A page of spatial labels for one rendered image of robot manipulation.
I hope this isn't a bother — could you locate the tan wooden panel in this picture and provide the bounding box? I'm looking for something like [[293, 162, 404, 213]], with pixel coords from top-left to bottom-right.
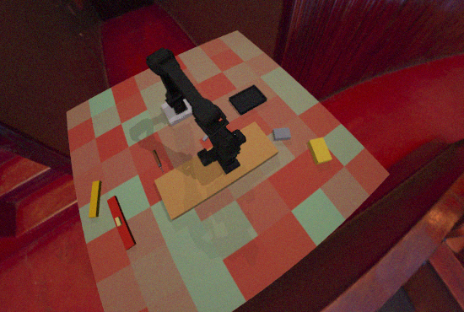
[[154, 121, 278, 220]]

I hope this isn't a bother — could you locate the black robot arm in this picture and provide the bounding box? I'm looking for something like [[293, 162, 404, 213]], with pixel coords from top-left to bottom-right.
[[146, 47, 241, 163]]

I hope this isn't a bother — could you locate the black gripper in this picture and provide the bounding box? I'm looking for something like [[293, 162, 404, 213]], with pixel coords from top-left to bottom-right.
[[197, 129, 246, 166]]

